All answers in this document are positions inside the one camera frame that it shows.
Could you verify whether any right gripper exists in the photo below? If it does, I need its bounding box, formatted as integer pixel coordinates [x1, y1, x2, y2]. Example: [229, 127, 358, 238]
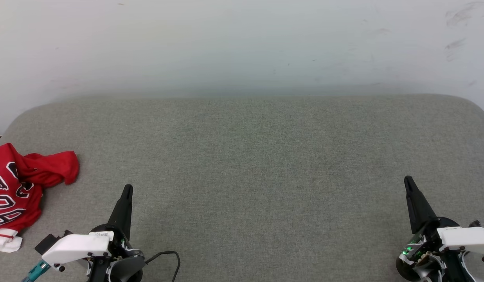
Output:
[395, 175, 474, 282]

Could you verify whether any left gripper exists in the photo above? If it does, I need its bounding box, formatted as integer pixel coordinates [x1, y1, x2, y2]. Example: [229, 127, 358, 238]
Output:
[86, 184, 146, 282]

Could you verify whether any red Bulls basketball jersey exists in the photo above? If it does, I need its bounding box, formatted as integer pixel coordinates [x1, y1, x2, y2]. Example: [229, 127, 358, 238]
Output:
[0, 143, 80, 253]

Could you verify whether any teal left camera connector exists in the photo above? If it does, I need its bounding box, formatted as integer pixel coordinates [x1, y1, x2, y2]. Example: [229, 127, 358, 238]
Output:
[22, 260, 51, 282]

